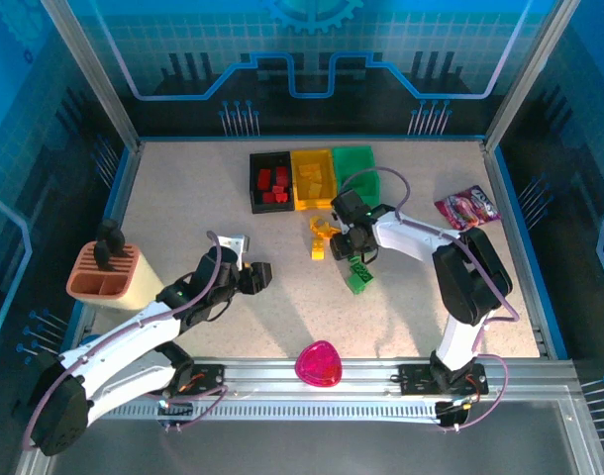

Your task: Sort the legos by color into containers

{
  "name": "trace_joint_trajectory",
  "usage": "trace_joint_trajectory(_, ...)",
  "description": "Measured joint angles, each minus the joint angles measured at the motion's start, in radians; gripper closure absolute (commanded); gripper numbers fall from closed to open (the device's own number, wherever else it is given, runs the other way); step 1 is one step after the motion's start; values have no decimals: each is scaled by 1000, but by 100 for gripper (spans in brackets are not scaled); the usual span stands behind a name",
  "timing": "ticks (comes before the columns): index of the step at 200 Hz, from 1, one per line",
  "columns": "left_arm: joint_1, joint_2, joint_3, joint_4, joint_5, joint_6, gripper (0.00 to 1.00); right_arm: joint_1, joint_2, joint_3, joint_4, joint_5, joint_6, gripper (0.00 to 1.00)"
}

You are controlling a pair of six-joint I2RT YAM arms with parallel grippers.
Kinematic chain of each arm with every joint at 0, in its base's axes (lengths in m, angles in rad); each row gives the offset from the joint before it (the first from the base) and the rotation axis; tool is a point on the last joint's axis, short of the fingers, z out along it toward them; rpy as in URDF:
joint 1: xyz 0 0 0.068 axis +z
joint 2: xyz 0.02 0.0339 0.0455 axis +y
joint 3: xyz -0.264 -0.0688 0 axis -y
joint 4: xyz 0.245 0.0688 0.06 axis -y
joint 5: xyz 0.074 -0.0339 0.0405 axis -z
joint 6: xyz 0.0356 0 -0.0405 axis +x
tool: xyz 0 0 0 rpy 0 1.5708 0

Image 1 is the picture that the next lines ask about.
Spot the yellow arch lego piece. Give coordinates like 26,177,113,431
309,216,342,239

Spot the yellow plastic bin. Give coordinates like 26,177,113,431
289,148,339,213

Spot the green plastic bin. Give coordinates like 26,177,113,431
330,144,381,207

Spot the black plastic bin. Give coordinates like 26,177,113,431
249,150,294,215

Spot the pink translucent heart container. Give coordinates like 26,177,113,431
294,339,343,390

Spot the blue circuit print backdrop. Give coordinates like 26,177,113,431
66,0,555,138

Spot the terracotta and cream knife block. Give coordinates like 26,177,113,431
65,240,165,313

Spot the purple candy bag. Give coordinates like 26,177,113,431
434,185,502,234

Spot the grey metal front plate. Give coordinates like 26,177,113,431
14,385,604,475

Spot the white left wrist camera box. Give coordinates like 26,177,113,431
217,235,252,271

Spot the aluminium front rail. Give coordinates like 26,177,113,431
47,356,580,395

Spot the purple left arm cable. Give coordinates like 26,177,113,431
23,230,229,449

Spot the slotted cable duct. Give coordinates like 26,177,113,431
103,401,445,423

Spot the aluminium side rail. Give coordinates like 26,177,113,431
481,141,555,360
81,141,145,357

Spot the aluminium frame post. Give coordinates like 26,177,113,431
481,0,583,152
40,0,144,152

